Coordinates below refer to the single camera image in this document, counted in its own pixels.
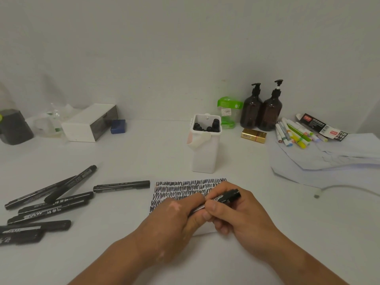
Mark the person's left hand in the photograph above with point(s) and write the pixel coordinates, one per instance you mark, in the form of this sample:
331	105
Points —
166	228

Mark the person's right hand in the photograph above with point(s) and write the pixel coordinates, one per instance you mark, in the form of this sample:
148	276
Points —
249	222

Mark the white paper with black scribbles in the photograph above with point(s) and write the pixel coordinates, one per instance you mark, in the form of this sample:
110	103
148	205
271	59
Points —
166	186

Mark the pile of black markers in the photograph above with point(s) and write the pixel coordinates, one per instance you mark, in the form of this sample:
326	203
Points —
53	201

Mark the small gold box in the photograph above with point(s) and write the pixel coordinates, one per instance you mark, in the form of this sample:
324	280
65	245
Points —
253	135

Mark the pile of loose white sheets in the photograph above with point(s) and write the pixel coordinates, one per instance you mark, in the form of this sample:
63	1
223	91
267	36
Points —
320	160

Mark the bunch of pastel highlighter pens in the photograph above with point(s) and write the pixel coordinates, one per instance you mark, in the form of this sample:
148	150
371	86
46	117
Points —
297	136

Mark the brown pump bottle white neck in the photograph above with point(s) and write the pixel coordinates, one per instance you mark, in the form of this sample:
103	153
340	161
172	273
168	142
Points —
270	115

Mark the small blue box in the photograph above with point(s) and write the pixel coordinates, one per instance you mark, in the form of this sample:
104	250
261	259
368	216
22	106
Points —
118	127

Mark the black and red cardboard box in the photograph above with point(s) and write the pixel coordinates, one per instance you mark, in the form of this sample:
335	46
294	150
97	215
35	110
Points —
319	125

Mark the clear jar with green lid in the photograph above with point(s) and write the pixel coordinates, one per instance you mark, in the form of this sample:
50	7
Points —
230	102

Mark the white box with grey front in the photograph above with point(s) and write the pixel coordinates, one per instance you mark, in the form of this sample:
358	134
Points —
77	130

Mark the clear bottle with dark liquid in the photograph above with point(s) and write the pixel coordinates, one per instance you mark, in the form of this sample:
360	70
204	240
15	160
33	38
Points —
15	127

